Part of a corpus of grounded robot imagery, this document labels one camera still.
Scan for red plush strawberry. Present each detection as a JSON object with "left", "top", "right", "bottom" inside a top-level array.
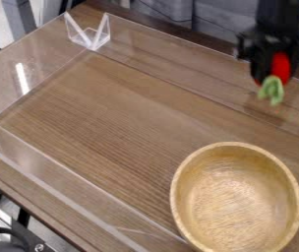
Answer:
[{"left": 254, "top": 52, "right": 291, "bottom": 106}]

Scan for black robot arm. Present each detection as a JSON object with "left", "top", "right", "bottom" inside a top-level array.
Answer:
[{"left": 236, "top": 0, "right": 299, "bottom": 86}]

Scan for wooden bowl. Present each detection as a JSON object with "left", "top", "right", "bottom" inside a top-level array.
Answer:
[{"left": 169, "top": 142, "right": 299, "bottom": 252}]

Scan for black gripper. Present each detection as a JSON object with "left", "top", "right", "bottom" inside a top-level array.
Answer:
[{"left": 235, "top": 28, "right": 299, "bottom": 86}]

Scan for grey post top left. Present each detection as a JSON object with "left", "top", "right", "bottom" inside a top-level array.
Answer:
[{"left": 1, "top": 0, "right": 37, "bottom": 40}]

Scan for clear acrylic tray walls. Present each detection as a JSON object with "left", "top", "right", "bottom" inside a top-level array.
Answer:
[{"left": 0, "top": 11, "right": 299, "bottom": 252}]

